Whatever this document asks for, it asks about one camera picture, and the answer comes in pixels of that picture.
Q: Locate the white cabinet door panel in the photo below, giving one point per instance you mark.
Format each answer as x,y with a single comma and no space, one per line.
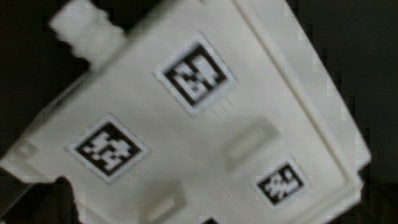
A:
104,145
241,115

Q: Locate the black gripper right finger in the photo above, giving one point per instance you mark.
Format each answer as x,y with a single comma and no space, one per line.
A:
378,207

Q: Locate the white cabinet body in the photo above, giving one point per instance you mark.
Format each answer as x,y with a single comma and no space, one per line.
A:
104,45

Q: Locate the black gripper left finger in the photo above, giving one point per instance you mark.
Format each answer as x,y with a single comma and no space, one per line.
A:
36,203

